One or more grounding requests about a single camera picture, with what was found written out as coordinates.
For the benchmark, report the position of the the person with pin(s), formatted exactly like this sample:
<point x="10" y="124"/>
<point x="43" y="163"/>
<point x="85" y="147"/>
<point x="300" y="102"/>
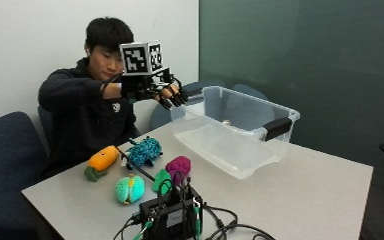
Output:
<point x="83" y="116"/>

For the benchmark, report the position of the orange carrot plush toy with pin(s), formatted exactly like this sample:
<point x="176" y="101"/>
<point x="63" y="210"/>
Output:
<point x="103" y="159"/>

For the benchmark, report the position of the teal and yellow plush toy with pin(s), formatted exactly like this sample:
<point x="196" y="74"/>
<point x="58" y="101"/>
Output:
<point x="130" y="189"/>

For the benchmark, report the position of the blue spotted plush toy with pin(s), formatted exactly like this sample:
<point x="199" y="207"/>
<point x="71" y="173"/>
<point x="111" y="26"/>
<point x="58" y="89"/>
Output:
<point x="144" y="151"/>

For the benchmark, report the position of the clear plastic storage bin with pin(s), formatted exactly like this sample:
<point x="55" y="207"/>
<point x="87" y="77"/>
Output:
<point x="227" y="146"/>

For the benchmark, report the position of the white cube with black markers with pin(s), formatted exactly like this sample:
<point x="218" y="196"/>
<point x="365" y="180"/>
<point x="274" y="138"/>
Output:
<point x="139" y="58"/>

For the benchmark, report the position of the magenta plush vegetable green leaves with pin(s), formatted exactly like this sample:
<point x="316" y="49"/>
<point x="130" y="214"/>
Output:
<point x="179" y="166"/>

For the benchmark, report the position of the large blue fabric chair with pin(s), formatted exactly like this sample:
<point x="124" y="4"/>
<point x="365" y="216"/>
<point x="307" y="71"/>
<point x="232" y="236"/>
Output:
<point x="10" y="166"/>

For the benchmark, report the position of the black electronics box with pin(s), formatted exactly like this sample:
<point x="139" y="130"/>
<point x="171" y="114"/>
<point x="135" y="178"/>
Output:
<point x="174" y="218"/>

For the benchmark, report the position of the blue chair with rounded back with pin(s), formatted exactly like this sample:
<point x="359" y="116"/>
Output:
<point x="160" y="116"/>
<point x="251" y="90"/>

